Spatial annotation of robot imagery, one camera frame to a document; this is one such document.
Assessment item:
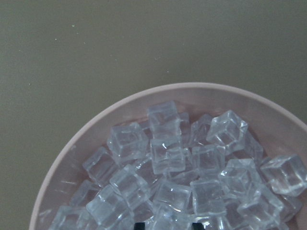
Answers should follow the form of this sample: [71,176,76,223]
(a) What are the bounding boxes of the clear ice cubes pile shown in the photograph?
[50,101,307,230]

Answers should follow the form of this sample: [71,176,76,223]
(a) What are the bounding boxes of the pink bowl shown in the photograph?
[29,82,307,230]

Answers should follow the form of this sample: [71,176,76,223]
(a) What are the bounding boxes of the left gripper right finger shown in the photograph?
[192,223,203,230]

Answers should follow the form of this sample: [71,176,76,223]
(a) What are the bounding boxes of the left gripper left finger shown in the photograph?
[134,222,145,230]

